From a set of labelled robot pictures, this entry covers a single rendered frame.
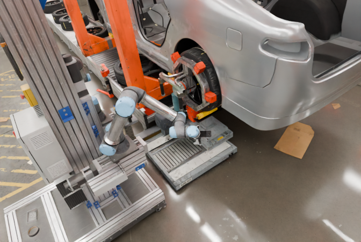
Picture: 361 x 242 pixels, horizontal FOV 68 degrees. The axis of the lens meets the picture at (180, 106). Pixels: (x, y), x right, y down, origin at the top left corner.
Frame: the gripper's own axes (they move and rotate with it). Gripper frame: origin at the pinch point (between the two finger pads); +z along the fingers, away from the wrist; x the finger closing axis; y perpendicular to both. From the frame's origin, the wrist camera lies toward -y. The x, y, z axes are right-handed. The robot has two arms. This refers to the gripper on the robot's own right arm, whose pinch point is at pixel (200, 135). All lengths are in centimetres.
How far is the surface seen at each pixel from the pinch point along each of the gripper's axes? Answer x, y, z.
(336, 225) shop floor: 81, -102, 53
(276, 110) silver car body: -13, -58, 0
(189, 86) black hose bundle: -48, 8, 27
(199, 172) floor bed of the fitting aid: 31, 12, 80
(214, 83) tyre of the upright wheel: -49, -15, 32
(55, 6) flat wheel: -458, 421, 433
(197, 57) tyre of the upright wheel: -75, -2, 28
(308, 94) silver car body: -21, -81, -7
